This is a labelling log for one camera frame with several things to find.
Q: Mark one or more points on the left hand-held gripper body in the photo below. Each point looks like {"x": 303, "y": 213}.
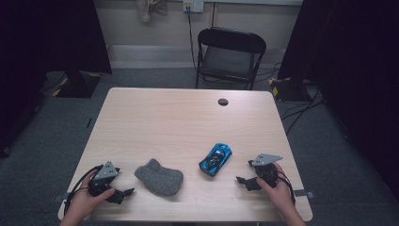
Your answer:
{"x": 106, "y": 171}

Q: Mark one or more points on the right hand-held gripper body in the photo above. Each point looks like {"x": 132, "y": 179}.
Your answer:
{"x": 265, "y": 159}

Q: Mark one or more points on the grey fuzzy sock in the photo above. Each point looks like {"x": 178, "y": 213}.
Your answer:
{"x": 160, "y": 180}

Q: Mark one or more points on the blue and black toy car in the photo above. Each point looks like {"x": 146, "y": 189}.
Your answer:
{"x": 215, "y": 159}

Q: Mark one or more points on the person's right hand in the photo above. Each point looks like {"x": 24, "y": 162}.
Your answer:
{"x": 280, "y": 194}

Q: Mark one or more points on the person's left hand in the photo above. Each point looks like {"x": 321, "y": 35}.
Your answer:
{"x": 80, "y": 201}

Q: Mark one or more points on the small black floor strip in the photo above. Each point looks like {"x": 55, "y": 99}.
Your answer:
{"x": 89, "y": 123}

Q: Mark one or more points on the grey tape mark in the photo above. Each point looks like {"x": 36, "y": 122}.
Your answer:
{"x": 306, "y": 194}
{"x": 59, "y": 197}

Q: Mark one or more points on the black stand base yellow tape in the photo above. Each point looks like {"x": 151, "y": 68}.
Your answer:
{"x": 288, "y": 91}

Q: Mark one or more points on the black folding chair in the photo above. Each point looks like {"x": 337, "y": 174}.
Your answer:
{"x": 230, "y": 59}

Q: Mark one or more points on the black curtain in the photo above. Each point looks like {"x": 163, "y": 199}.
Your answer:
{"x": 47, "y": 37}
{"x": 360, "y": 62}

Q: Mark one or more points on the beige cloth on wall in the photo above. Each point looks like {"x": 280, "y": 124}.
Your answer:
{"x": 150, "y": 8}

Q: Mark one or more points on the white wall socket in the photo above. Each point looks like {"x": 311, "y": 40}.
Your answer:
{"x": 193, "y": 5}

